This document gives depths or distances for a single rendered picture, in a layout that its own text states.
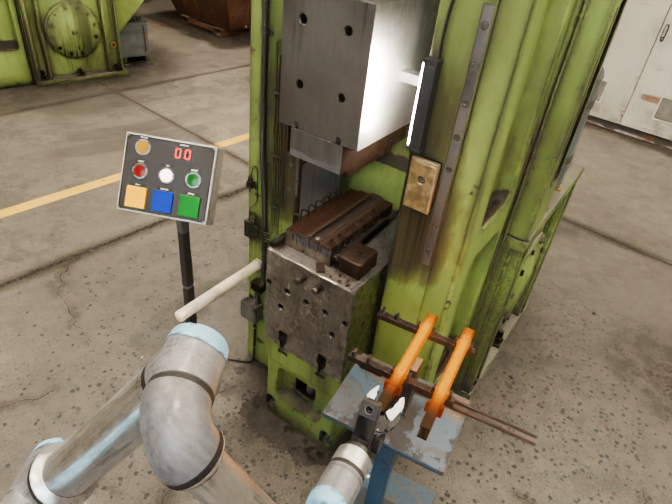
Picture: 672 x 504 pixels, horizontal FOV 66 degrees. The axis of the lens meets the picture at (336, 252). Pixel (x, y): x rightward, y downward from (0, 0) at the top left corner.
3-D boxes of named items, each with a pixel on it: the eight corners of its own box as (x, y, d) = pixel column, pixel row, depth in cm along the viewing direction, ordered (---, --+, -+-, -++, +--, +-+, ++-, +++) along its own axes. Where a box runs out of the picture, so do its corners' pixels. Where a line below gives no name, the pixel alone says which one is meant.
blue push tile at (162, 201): (170, 213, 186) (173, 193, 185) (150, 210, 187) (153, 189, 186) (172, 213, 188) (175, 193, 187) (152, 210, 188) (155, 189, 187)
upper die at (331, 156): (339, 175, 160) (343, 146, 154) (289, 154, 168) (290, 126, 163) (405, 137, 189) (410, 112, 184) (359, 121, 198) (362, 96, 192)
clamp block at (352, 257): (358, 281, 175) (360, 266, 172) (337, 271, 179) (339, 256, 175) (376, 265, 184) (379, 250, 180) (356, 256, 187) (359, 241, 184)
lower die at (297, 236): (329, 266, 180) (331, 246, 176) (284, 244, 189) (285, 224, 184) (389, 219, 210) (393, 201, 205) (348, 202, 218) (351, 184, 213)
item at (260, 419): (311, 494, 209) (311, 492, 208) (208, 417, 233) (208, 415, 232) (363, 428, 236) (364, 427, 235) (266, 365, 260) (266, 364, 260)
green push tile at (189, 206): (197, 218, 186) (200, 197, 185) (176, 215, 186) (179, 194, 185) (198, 218, 187) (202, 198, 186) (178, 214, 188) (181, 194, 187)
